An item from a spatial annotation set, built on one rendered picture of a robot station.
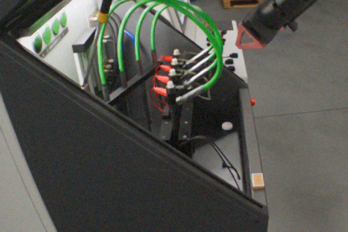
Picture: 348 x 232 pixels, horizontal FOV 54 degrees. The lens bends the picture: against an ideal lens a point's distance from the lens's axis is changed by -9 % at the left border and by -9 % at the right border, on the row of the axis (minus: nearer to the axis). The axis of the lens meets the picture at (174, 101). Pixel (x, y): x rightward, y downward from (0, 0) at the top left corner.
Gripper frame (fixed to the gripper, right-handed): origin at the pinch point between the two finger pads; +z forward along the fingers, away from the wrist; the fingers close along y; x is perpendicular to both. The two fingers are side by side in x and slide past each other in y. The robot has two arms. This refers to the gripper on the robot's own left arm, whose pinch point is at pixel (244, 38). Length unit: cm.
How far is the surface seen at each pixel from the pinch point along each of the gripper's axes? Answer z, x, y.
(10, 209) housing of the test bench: 53, -12, 54
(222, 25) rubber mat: 86, -6, -86
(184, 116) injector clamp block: 49, 7, -6
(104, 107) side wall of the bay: 14.1, -10.7, 27.9
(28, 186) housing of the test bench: 41, -12, 47
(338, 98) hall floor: 142, 111, -188
